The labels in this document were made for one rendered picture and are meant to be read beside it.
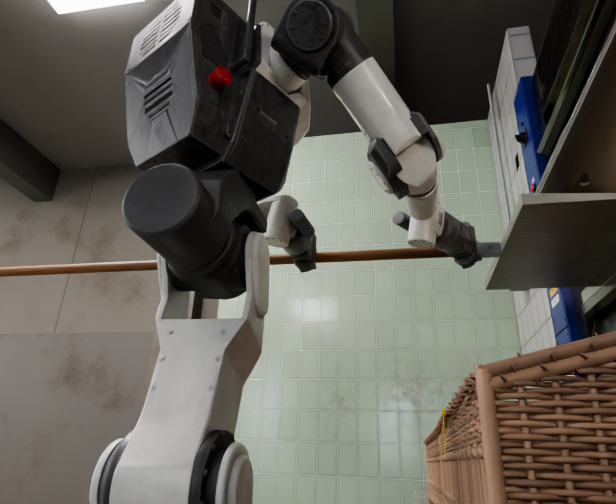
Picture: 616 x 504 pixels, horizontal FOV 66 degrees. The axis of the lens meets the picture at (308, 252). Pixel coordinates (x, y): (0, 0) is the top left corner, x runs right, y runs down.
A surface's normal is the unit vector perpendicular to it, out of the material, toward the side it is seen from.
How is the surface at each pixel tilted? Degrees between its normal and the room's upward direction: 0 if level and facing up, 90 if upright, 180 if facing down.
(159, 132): 105
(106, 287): 90
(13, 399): 90
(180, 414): 70
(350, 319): 90
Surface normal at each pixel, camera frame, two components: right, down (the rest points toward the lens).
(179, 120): -0.63, -0.09
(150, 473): -0.18, -0.58
